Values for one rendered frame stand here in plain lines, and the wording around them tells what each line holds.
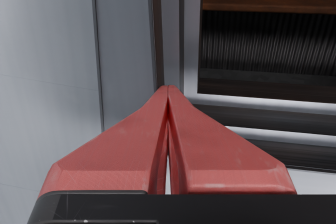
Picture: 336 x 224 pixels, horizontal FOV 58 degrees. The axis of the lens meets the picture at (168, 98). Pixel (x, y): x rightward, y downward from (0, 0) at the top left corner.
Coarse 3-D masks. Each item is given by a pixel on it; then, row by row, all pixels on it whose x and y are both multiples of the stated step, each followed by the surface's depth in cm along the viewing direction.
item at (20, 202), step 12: (0, 192) 19; (12, 192) 18; (24, 192) 18; (36, 192) 18; (0, 204) 20; (12, 204) 19; (24, 204) 19; (0, 216) 20; (12, 216) 20; (24, 216) 20
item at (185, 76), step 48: (96, 0) 10; (144, 0) 10; (192, 0) 13; (144, 48) 11; (192, 48) 14; (144, 96) 13; (192, 96) 16; (240, 96) 16; (288, 96) 15; (288, 144) 15
